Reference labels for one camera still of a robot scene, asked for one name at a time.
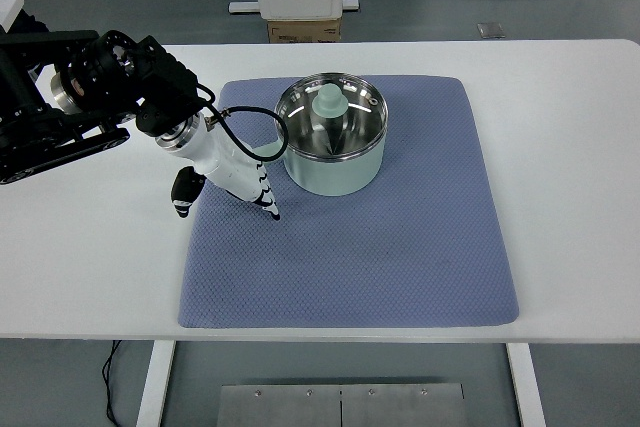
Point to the white and black hand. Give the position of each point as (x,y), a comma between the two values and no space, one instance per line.
(230,172)

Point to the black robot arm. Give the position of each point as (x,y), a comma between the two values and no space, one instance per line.
(100,82)

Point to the glass lid with green knob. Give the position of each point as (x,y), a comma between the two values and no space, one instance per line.
(327,102)

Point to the blue textured mat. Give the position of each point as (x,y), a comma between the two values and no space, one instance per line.
(325,272)

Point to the brown cardboard box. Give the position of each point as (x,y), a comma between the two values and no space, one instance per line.
(305,31)

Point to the white table leg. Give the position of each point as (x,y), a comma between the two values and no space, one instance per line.
(525,387)
(155,387)

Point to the grey metal plate with screws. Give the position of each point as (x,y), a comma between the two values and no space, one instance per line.
(300,407)

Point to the black chair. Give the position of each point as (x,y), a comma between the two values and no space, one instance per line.
(31,22)

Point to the white side table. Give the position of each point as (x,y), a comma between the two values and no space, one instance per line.
(9,9)

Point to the grey floor outlet plate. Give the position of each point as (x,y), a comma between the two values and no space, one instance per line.
(491,30)

